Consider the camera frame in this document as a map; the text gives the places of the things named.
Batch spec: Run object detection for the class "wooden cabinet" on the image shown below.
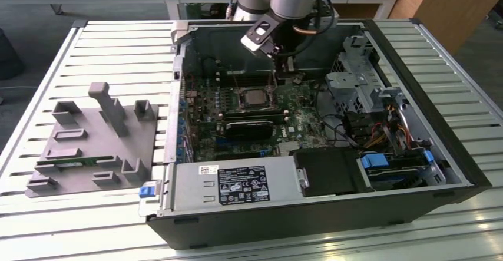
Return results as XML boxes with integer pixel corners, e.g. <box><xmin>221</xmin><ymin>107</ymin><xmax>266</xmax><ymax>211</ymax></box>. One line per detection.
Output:
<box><xmin>391</xmin><ymin>0</ymin><xmax>503</xmax><ymax>56</ymax></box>

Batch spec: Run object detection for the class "black graphics card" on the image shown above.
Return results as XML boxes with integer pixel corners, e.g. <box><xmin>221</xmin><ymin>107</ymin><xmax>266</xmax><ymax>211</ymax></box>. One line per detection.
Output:
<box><xmin>215</xmin><ymin>118</ymin><xmax>275</xmax><ymax>141</ymax></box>

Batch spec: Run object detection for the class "green motherboard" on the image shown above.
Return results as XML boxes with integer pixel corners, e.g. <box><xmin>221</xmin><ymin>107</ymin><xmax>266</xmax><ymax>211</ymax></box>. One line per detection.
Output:
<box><xmin>181</xmin><ymin>72</ymin><xmax>337</xmax><ymax>162</ymax></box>

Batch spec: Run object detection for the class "black plastic shroud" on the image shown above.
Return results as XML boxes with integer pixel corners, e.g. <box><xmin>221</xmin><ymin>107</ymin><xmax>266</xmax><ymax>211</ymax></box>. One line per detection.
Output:
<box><xmin>293</xmin><ymin>147</ymin><xmax>374</xmax><ymax>198</ymax></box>

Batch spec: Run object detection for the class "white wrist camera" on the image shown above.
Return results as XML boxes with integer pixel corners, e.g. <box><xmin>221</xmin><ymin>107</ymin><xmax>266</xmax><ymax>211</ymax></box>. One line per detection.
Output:
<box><xmin>241</xmin><ymin>19</ymin><xmax>282</xmax><ymax>58</ymax></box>

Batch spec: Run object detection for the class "silver CPU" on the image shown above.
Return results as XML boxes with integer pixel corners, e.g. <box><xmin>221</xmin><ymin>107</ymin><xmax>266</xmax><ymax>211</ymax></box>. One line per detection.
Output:
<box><xmin>241</xmin><ymin>89</ymin><xmax>273</xmax><ymax>106</ymax></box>

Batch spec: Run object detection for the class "green RAM stick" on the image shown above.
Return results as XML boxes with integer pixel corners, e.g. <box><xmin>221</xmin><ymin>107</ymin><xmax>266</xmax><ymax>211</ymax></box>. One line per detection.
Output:
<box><xmin>37</xmin><ymin>154</ymin><xmax>117</xmax><ymax>168</ymax></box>

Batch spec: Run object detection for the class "small silver heat sink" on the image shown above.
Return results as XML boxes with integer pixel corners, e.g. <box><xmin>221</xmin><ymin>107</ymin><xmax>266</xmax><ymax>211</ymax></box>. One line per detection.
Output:
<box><xmin>278</xmin><ymin>142</ymin><xmax>301</xmax><ymax>156</ymax></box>

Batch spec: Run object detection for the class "grey parts rack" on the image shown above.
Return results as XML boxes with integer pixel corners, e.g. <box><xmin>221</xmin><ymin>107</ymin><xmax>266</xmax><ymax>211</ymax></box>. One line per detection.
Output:
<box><xmin>25</xmin><ymin>81</ymin><xmax>162</xmax><ymax>199</ymax></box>

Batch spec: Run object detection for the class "metal drive cage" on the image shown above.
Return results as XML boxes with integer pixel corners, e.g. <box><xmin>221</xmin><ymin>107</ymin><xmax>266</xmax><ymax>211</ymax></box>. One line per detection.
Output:
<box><xmin>323</xmin><ymin>35</ymin><xmax>410</xmax><ymax>118</ymax></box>

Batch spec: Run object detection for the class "CPU socket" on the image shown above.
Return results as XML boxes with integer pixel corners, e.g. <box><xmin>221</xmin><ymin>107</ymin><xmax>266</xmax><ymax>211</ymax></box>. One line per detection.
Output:
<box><xmin>235</xmin><ymin>85</ymin><xmax>281</xmax><ymax>111</ymax></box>

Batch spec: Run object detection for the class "black PC case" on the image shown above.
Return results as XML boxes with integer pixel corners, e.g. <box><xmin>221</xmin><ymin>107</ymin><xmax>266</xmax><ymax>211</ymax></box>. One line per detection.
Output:
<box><xmin>145</xmin><ymin>18</ymin><xmax>493</xmax><ymax>250</ymax></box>

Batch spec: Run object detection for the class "coloured wire bundle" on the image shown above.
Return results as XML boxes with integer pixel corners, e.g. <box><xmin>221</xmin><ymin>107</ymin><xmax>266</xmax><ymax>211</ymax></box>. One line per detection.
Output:
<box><xmin>362</xmin><ymin>104</ymin><xmax>414</xmax><ymax>156</ymax></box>

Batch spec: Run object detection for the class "blue disk carrier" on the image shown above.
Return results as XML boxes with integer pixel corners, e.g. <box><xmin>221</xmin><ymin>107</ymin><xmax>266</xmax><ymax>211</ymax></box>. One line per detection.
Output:
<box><xmin>359</xmin><ymin>151</ymin><xmax>429</xmax><ymax>191</ymax></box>

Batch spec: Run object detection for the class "silver power supply unit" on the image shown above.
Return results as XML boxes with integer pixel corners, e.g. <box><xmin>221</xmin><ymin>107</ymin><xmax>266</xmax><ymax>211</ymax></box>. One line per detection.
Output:
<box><xmin>157</xmin><ymin>156</ymin><xmax>313</xmax><ymax>218</ymax></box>

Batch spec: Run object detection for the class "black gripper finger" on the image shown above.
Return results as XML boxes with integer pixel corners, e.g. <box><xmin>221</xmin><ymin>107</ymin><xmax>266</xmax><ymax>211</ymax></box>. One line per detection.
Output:
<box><xmin>275</xmin><ymin>55</ymin><xmax>297</xmax><ymax>81</ymax></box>

